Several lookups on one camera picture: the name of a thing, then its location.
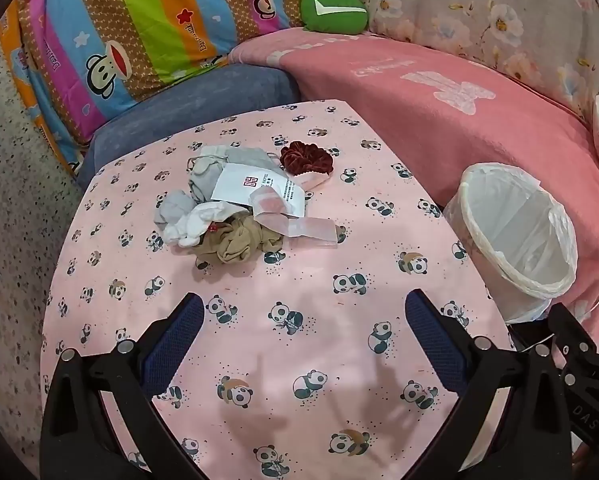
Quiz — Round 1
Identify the dark red velvet scrunchie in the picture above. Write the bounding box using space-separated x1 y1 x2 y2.
280 141 336 177

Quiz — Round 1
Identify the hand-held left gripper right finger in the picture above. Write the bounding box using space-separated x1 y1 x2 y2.
405 289 575 480

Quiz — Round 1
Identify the pink panda-print tablecloth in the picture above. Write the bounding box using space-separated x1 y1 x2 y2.
39 100 517 480

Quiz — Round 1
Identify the blue sofa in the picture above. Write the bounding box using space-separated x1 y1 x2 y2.
76 62 303 191

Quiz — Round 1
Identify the white paper packet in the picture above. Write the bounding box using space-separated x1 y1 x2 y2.
210 164 305 213

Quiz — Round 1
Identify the pink blanket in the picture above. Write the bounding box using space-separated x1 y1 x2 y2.
229 27 599 341

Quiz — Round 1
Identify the grey floral blanket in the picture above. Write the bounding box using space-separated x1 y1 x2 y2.
312 0 599 126

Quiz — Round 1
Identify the light grey sock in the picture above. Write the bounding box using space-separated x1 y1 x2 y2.
153 191 200 227

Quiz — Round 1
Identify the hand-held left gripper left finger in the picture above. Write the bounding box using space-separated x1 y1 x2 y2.
39 292 205 480

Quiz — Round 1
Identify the bin with white liner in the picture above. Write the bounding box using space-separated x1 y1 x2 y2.
442 162 579 325

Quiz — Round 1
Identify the colourful monkey-print quilt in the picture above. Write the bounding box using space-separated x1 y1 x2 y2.
0 0 315 173

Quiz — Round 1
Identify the white sock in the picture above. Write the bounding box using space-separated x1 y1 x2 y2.
162 202 245 248

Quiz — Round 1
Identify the beige stocking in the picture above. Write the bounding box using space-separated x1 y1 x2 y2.
194 215 285 268

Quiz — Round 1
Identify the pink clear plastic wrapper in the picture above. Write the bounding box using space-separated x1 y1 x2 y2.
248 184 338 247

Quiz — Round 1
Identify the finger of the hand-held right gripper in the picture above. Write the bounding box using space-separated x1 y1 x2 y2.
547 302 599 368
562 355 599 441

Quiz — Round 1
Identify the green cushion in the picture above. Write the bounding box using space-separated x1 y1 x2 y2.
300 0 370 36

